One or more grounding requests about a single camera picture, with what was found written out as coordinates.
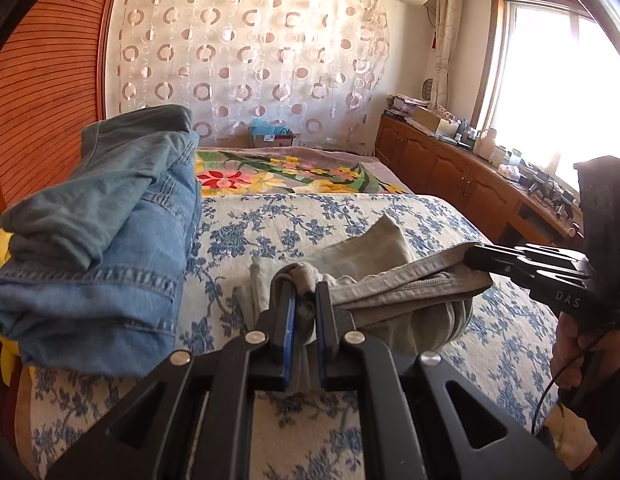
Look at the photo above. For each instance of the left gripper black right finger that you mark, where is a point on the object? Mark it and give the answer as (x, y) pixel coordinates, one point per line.
(338, 366)

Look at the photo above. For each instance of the white curtain with circles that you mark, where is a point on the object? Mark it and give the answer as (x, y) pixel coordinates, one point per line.
(309, 66)

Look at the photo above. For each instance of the brown wooden sideboard cabinet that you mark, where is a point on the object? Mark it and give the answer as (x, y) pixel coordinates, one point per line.
(501, 209)

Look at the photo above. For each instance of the colourful floral pink bedspread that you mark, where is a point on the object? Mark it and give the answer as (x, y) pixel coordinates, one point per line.
(292, 170)

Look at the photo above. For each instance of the white plastic jug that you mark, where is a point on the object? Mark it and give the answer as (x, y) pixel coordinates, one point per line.
(485, 143)

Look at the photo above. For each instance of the brown slatted wooden wardrobe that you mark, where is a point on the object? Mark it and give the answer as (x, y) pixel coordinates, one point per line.
(52, 71)

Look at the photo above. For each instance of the bright window with wooden frame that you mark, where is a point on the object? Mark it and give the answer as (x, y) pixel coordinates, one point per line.
(552, 87)

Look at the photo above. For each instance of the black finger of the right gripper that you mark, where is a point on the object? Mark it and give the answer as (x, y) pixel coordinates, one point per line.
(535, 272)
(530, 251)

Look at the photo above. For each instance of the cardboard box on sideboard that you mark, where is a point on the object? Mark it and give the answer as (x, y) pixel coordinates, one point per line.
(434, 123)

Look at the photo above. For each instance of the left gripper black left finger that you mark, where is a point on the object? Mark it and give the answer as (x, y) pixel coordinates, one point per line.
(274, 360)

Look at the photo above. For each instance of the folded blue denim jeans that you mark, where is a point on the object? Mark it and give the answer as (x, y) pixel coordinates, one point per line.
(97, 263)

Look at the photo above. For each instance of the cardboard box with teal cloth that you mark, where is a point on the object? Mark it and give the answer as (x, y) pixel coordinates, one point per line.
(265, 135)

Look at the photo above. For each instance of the light green shorts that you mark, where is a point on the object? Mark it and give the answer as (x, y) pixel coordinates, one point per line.
(411, 304)

